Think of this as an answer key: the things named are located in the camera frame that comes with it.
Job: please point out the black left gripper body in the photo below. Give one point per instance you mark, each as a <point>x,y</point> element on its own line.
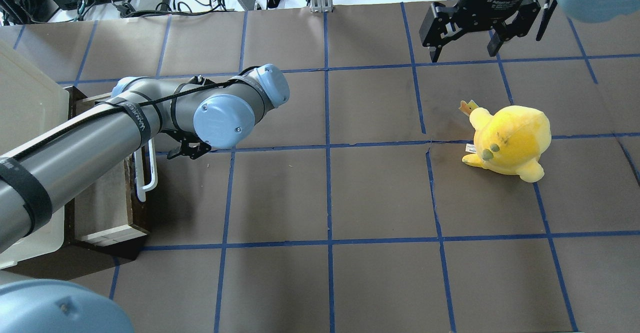
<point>191,150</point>

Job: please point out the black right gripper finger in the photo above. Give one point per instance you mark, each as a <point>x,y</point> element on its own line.
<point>497,40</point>
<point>435,53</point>

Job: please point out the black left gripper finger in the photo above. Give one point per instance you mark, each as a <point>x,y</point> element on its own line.
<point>192,152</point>

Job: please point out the white drawer handle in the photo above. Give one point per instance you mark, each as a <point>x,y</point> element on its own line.
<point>145,170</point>

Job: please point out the dark wooden drawer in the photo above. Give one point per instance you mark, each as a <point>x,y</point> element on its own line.
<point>108,211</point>

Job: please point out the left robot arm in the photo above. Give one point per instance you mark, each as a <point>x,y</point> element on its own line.
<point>41,176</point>

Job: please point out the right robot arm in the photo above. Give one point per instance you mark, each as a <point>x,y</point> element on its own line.
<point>586,11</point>

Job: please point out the toy paper hang tag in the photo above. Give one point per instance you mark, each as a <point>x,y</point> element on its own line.
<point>467,107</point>

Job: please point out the yellow plush toy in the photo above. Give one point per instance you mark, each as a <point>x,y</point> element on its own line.
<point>510,142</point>

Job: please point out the brown paper table cover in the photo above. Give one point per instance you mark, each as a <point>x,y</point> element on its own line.
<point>349,209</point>

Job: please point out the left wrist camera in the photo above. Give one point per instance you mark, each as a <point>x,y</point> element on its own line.
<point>200,80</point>

